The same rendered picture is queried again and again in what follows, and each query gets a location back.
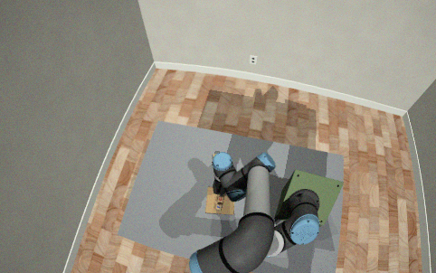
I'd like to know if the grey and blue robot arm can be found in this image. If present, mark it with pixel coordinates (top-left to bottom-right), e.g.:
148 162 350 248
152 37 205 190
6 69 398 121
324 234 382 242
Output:
189 152 319 273

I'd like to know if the tan flat mat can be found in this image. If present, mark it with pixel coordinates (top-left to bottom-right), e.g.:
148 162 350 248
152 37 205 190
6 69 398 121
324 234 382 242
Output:
205 187 234 215

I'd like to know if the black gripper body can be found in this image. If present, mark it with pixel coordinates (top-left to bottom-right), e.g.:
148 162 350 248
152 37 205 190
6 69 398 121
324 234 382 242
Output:
213 175 225 195

